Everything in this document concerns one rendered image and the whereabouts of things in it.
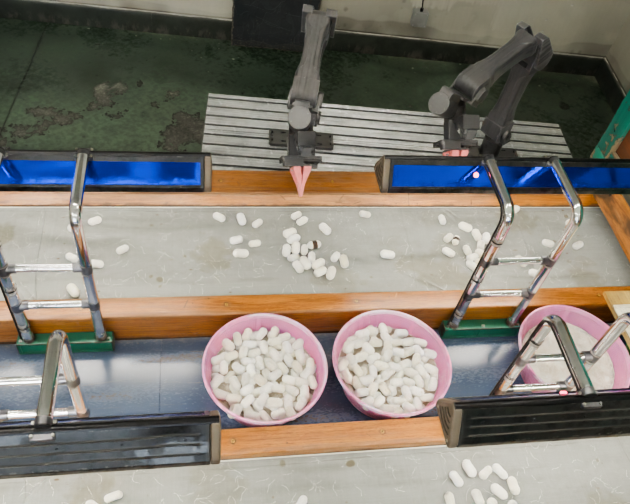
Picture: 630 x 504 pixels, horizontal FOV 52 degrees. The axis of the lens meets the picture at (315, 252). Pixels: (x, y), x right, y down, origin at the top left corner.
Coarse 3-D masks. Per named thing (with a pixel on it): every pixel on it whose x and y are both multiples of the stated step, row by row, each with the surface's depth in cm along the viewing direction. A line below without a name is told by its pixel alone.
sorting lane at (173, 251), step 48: (0, 240) 154; (48, 240) 156; (96, 240) 158; (144, 240) 160; (192, 240) 162; (336, 240) 168; (384, 240) 170; (432, 240) 172; (528, 240) 177; (576, 240) 179; (0, 288) 146; (48, 288) 147; (144, 288) 151; (192, 288) 152; (240, 288) 154; (288, 288) 156; (336, 288) 158; (384, 288) 160; (432, 288) 162; (480, 288) 164
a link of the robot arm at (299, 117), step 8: (320, 96) 165; (288, 104) 164; (296, 104) 156; (304, 104) 156; (320, 104) 165; (296, 112) 156; (304, 112) 157; (312, 112) 166; (288, 120) 157; (296, 120) 157; (304, 120) 157; (296, 128) 157; (304, 128) 157
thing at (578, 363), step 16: (544, 320) 114; (560, 320) 112; (624, 320) 117; (544, 336) 117; (560, 336) 110; (608, 336) 121; (528, 352) 121; (576, 352) 107; (592, 352) 126; (512, 368) 127; (576, 368) 106; (496, 384) 132; (528, 384) 135; (544, 384) 135; (560, 384) 135; (576, 384) 105; (592, 384) 104
